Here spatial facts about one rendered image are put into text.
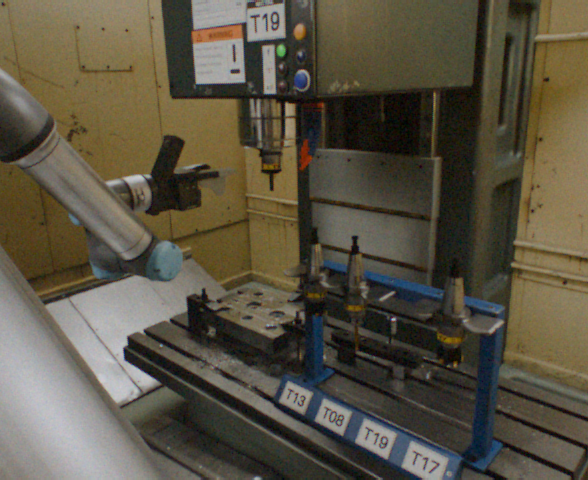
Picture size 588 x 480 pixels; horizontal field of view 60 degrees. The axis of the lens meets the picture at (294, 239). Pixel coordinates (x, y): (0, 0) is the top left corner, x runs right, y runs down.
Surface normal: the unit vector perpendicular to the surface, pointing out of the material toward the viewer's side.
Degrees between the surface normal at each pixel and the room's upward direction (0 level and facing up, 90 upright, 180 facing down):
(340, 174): 90
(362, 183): 90
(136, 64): 90
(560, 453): 0
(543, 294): 90
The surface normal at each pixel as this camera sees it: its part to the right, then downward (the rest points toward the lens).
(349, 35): 0.74, 0.18
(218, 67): -0.67, 0.23
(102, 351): 0.28, -0.81
